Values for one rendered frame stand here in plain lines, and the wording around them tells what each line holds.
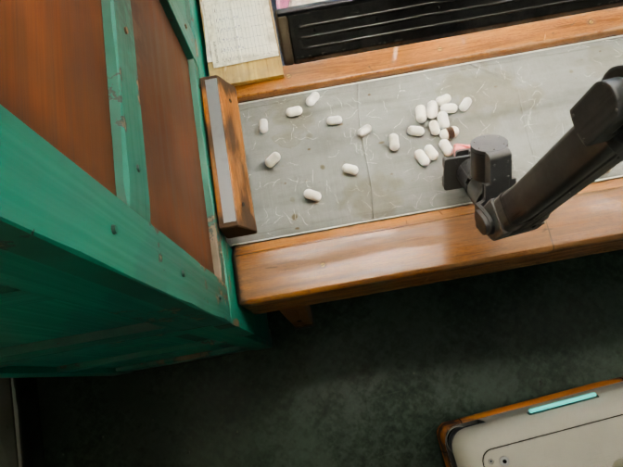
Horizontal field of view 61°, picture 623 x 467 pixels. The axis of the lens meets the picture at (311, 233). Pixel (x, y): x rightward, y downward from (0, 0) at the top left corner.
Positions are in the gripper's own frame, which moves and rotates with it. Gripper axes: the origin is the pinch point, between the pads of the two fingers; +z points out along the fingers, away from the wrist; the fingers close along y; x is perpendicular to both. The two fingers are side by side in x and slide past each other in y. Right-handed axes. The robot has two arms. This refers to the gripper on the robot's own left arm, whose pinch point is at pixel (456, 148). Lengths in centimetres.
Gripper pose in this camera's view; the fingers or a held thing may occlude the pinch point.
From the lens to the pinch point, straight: 107.3
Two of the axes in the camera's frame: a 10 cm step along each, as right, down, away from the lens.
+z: -0.9, -5.8, 8.1
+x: 1.4, 8.0, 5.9
